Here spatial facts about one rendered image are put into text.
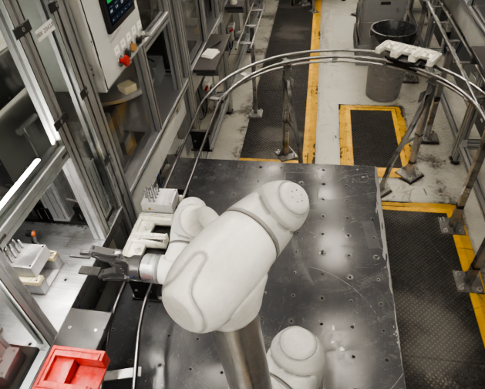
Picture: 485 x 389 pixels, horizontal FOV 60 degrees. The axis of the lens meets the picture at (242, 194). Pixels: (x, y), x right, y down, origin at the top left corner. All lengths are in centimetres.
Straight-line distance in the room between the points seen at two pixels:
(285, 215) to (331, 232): 112
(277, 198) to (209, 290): 20
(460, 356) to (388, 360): 92
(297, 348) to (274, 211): 57
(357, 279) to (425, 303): 89
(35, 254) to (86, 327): 30
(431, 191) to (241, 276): 261
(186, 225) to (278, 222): 57
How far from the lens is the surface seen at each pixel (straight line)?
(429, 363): 236
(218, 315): 69
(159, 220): 167
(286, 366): 122
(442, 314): 253
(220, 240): 69
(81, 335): 141
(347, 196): 202
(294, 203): 74
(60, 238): 170
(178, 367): 153
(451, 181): 333
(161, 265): 129
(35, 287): 153
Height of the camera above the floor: 204
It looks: 43 degrees down
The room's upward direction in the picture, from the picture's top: 5 degrees counter-clockwise
